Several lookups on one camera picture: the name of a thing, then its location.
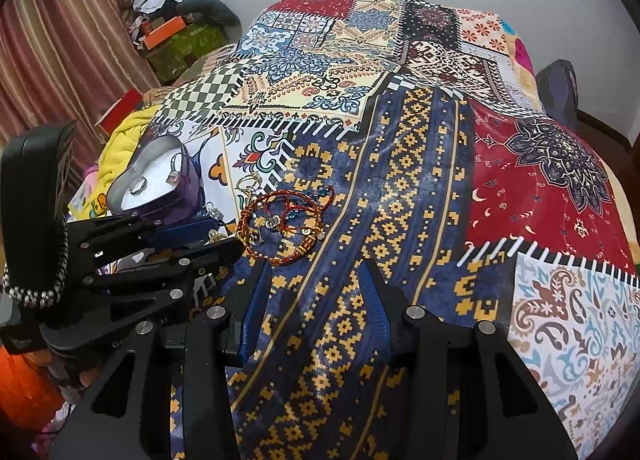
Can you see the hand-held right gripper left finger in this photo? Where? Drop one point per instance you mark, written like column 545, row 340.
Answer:
column 257, row 307

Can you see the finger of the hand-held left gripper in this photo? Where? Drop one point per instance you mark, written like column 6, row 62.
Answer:
column 180, row 234
column 220, row 251

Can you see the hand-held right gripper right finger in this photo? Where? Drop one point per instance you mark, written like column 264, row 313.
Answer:
column 376, row 302

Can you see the purple heart-shaped jewelry box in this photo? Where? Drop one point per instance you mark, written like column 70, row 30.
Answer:
column 150, row 180

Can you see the silver earring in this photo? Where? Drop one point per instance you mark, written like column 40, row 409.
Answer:
column 173, row 173

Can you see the gold hoop earring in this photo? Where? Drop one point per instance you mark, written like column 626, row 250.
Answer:
column 250, row 186

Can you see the yellow towel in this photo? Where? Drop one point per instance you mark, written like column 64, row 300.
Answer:
column 122, row 143

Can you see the red box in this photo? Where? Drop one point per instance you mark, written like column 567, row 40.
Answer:
column 117, row 113

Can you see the patchwork printed blanket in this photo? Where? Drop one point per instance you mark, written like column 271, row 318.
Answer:
column 400, row 165

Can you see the orange cloth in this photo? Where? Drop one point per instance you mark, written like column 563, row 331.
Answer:
column 25, row 390

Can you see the striped brown curtain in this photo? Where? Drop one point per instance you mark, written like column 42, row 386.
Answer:
column 55, row 35

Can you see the green patterned box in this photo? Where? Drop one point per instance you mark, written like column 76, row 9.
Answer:
column 187, row 48

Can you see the orange box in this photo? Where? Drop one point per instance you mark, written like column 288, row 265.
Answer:
column 162, row 31

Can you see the grey cushion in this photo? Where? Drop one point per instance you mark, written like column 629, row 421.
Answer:
column 212, row 8

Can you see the dark grey chair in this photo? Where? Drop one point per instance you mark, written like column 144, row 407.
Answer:
column 559, row 90

